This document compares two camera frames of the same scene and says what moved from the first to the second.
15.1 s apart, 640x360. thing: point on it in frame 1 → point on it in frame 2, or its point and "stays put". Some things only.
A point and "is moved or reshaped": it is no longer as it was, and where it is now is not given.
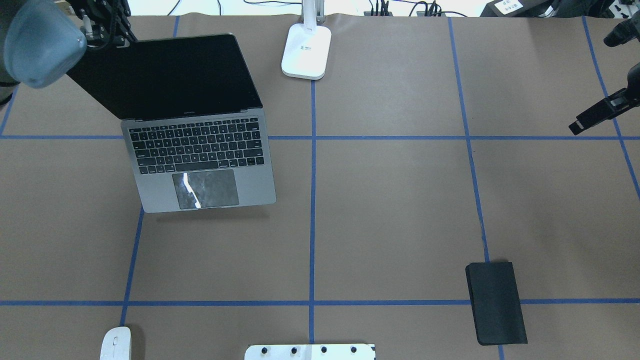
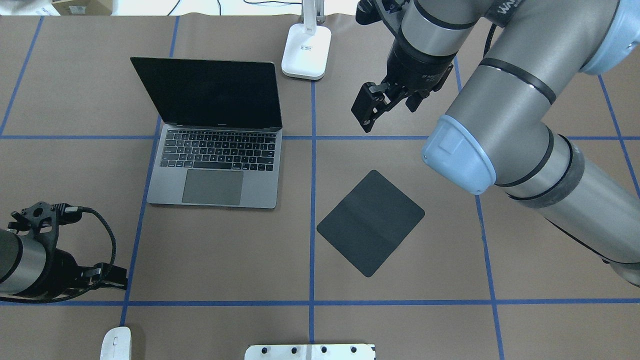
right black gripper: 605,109 → 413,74
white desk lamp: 307,46 stays put
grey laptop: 197,135 is moved or reshaped
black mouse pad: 498,309 → 370,222
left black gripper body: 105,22 → 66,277
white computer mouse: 117,344 stays put
